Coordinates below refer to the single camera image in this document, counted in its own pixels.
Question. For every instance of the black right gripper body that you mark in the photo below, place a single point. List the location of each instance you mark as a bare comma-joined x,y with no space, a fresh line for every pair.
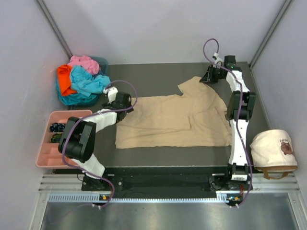
213,74

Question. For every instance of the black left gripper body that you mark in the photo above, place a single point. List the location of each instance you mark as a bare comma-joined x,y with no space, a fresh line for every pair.
107,104

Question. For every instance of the beige t shirt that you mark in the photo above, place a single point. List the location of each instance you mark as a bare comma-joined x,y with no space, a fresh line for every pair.
194,118

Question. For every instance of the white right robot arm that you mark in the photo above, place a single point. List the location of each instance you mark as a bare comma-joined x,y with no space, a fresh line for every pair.
239,112

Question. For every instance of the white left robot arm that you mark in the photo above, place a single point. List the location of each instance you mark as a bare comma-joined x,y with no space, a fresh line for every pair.
78,138

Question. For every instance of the cyan t shirt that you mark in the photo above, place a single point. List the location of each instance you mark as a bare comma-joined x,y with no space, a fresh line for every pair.
88,87

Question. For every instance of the pink t shirt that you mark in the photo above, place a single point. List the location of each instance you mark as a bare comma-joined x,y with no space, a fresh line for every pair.
90,65

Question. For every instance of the teal plastic basket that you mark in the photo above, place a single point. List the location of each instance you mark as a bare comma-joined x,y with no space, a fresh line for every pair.
81,81

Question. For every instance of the orange t shirt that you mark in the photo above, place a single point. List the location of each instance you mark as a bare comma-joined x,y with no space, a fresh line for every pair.
64,82

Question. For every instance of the dark patterned rolled item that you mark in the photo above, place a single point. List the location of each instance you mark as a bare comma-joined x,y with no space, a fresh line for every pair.
55,138
57,127

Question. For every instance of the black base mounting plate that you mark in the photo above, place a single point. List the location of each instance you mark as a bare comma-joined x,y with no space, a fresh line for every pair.
161,186

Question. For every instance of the pink compartment tray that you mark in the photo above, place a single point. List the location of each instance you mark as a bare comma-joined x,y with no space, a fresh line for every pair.
49,156

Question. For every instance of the cream fabric storage bag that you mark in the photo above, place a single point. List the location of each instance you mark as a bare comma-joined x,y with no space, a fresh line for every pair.
273,155

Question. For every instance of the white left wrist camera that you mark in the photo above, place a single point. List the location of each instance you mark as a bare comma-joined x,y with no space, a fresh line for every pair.
110,94

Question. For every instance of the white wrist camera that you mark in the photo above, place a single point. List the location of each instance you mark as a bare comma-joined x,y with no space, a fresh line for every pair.
217,59
110,94

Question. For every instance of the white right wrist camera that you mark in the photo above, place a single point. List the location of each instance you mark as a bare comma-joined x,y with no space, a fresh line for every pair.
217,59

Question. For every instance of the aluminium frame post right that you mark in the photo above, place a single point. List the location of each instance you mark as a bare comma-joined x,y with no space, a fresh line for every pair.
285,6

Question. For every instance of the aluminium frame post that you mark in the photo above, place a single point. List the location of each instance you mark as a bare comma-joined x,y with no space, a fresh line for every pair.
54,27
285,6

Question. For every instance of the aluminium frame post left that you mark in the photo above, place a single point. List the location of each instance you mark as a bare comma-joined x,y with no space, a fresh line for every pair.
54,27

